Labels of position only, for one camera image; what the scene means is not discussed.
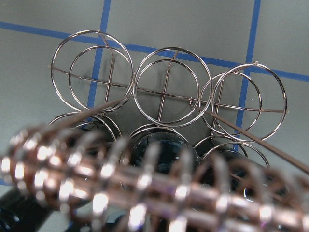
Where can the dark wine bottle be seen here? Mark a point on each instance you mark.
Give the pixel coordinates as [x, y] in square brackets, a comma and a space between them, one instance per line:
[171, 143]
[84, 140]
[238, 174]

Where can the copper wire wine basket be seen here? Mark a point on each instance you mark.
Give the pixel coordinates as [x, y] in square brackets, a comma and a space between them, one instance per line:
[92, 72]

